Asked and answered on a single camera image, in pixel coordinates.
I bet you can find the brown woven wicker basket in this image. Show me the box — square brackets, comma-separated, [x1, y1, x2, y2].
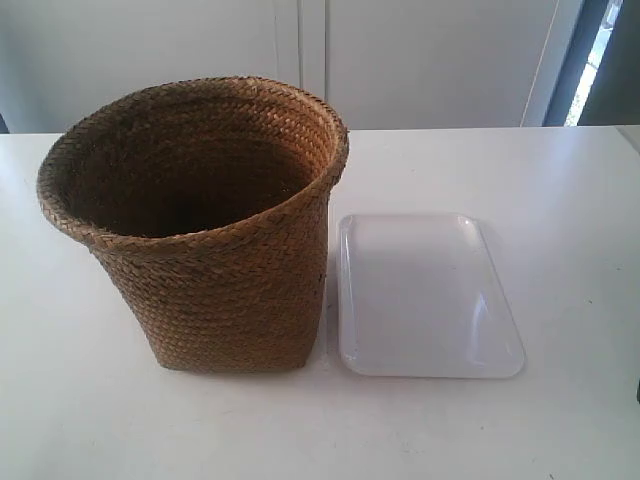
[36, 76, 349, 373]

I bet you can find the white rectangular plastic tray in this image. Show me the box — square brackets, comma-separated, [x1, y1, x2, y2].
[336, 213, 526, 379]

